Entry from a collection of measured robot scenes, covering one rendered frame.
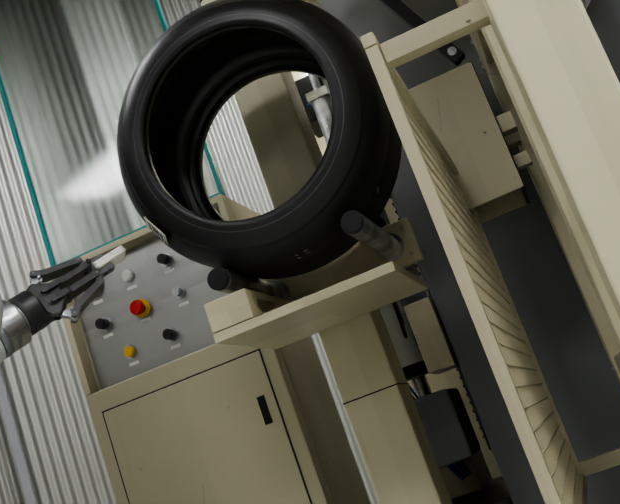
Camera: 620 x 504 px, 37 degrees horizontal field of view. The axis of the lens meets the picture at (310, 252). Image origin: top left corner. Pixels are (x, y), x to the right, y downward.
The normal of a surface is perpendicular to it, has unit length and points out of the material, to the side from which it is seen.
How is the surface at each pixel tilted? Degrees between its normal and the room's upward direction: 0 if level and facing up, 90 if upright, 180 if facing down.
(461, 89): 90
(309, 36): 86
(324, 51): 87
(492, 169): 90
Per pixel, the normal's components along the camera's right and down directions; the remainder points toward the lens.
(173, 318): -0.29, -0.13
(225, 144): 0.18, -0.29
